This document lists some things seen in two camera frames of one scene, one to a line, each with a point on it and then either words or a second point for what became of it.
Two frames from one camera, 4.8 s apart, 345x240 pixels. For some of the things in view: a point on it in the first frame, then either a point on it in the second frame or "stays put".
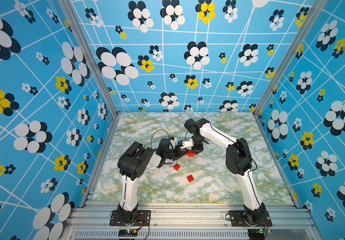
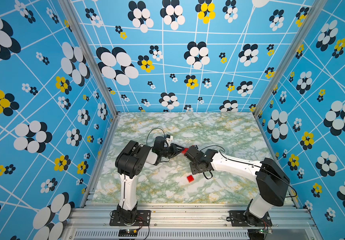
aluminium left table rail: x=100 y=160 stays put
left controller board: x=128 y=232 stays put
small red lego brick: x=190 y=178 stays put
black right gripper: x=196 y=149 to x=192 y=170
